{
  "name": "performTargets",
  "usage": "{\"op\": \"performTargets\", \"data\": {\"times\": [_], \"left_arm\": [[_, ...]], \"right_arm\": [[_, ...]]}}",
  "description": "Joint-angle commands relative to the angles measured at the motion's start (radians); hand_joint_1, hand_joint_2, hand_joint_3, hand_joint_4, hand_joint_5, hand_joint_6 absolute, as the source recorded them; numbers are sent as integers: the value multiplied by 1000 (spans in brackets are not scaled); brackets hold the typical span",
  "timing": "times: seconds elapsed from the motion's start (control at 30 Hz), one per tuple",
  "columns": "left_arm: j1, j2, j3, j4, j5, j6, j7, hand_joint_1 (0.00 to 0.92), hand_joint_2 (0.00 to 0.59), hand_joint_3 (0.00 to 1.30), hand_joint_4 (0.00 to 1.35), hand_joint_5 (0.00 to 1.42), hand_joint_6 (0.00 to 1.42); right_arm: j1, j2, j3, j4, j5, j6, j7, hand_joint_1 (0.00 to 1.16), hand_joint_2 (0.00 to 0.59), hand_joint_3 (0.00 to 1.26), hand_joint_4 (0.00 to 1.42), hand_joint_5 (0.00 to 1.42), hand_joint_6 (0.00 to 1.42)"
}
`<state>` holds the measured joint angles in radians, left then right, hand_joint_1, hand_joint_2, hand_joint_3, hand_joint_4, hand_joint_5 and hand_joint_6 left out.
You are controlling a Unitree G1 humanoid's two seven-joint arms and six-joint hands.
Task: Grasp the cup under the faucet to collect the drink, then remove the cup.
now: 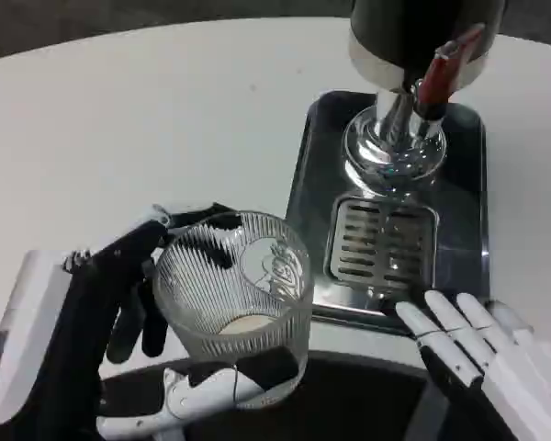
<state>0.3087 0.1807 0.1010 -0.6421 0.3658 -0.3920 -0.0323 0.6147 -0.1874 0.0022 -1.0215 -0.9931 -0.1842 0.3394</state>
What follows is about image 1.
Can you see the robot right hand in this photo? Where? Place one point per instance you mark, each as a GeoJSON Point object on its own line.
{"type": "Point", "coordinates": [509, 358]}

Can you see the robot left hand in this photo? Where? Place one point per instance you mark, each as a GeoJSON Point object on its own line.
{"type": "Point", "coordinates": [87, 294]}

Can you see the clear ribbed glass cup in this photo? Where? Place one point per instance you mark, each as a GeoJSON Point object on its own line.
{"type": "Point", "coordinates": [197, 298]}

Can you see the slotted steel drip grid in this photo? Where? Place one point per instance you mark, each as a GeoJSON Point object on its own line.
{"type": "Point", "coordinates": [363, 239]}

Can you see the steel drip tray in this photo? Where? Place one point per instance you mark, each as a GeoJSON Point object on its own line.
{"type": "Point", "coordinates": [317, 184]}

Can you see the red tap lever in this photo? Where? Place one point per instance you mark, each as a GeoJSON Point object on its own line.
{"type": "Point", "coordinates": [441, 75]}

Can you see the steel drink dispenser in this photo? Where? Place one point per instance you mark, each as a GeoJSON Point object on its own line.
{"type": "Point", "coordinates": [385, 46]}

